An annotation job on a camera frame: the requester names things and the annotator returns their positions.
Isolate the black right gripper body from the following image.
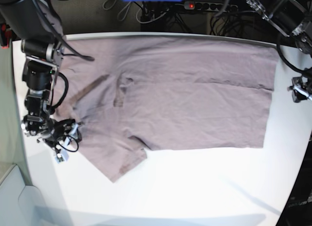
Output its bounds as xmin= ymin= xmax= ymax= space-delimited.
xmin=36 ymin=118 xmax=82 ymax=151

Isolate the mauve t-shirt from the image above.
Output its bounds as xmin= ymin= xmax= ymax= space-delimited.
xmin=54 ymin=36 xmax=279 ymax=182

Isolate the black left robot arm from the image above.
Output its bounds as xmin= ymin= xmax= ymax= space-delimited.
xmin=246 ymin=0 xmax=312 ymax=79

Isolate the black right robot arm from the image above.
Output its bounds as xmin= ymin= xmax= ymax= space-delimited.
xmin=0 ymin=0 xmax=95 ymax=153

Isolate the grey side panel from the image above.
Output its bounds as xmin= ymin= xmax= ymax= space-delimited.
xmin=0 ymin=165 xmax=54 ymax=226

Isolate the red black clamp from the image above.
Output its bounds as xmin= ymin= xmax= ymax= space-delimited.
xmin=0 ymin=23 xmax=12 ymax=49

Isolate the black power strip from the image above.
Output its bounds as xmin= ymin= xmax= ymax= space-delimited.
xmin=183 ymin=1 xmax=238 ymax=12

